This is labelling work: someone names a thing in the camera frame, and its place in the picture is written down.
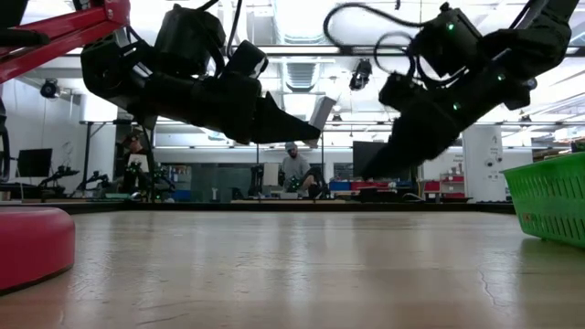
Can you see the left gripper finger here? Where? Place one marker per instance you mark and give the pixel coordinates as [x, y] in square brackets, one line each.
[279, 128]

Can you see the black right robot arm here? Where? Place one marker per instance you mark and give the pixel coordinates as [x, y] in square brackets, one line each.
[525, 45]

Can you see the silver ventilation duct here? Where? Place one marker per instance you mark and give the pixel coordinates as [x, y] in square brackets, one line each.
[304, 20]

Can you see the black hanging spotlight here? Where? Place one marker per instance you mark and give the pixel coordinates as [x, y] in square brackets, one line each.
[361, 73]
[531, 83]
[49, 88]

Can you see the white square pillar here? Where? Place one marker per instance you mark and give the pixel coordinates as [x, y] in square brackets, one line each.
[480, 155]

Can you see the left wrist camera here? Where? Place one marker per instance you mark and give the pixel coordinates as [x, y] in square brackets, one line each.
[247, 59]

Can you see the black monitor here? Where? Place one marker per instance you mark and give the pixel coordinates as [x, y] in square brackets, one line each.
[365, 157]
[34, 162]

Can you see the overhead beam with light strips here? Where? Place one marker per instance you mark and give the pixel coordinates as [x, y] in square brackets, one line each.
[301, 50]

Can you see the red desk lamp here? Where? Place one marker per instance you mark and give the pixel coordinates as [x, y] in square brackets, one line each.
[32, 247]

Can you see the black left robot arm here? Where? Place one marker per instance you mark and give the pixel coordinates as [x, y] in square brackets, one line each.
[183, 41]

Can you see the red storage bins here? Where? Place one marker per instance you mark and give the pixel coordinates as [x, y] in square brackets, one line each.
[439, 186]

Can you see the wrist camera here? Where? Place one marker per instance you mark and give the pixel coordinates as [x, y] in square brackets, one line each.
[396, 90]
[247, 59]

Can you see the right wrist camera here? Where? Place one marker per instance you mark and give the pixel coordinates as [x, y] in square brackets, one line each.
[396, 90]

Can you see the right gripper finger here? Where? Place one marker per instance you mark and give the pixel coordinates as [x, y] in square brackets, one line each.
[393, 160]

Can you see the green plastic basket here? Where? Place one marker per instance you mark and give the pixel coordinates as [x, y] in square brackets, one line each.
[548, 201]

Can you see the person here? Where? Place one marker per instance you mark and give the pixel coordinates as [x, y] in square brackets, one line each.
[296, 169]
[135, 164]

